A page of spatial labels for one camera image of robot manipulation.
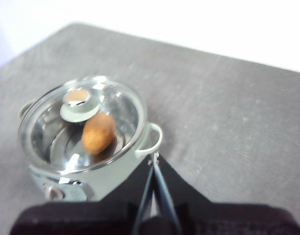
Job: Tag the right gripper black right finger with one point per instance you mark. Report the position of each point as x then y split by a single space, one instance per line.
172 186

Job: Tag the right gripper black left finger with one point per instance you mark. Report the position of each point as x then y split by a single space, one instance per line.
137 186

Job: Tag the brown potato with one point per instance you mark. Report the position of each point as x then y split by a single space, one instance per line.
98 133

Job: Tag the glass lid with green knob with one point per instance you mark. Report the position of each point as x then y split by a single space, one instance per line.
75 98

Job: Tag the sage green electric cooking pot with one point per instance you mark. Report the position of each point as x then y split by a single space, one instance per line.
110 181

